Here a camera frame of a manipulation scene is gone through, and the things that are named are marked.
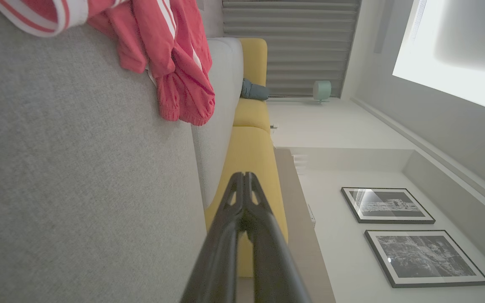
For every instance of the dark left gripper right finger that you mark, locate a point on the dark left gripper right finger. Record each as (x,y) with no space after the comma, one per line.
(274,269)

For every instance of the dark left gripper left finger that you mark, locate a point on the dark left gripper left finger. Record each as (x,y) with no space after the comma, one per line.
(217,261)

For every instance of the red shorts with white stripes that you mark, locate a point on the red shorts with white stripes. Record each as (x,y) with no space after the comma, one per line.
(183,84)

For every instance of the red basketball jersey number 23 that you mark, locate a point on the red basketball jersey number 23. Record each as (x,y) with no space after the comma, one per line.
(27,10)

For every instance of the yellow sofa section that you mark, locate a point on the yellow sofa section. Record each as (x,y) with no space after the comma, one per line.
(255,155)

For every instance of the small framed black-white picture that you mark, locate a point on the small framed black-white picture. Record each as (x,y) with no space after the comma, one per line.
(385,206)

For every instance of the light grey sofa back cushion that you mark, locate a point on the light grey sofa back cushion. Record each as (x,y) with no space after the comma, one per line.
(221,126)

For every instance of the large framed black-white picture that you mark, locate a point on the large framed black-white picture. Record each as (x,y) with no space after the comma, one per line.
(423,256)

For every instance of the grey sofa seat cushion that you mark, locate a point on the grey sofa seat cushion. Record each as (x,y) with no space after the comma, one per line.
(78,168)

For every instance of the teal table lamp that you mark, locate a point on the teal table lamp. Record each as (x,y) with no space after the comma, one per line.
(322,89)

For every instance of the grey window blind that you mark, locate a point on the grey window blind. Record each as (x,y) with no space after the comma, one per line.
(301,42)

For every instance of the bright ceiling light panel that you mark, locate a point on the bright ceiling light panel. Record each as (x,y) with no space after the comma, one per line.
(457,71)

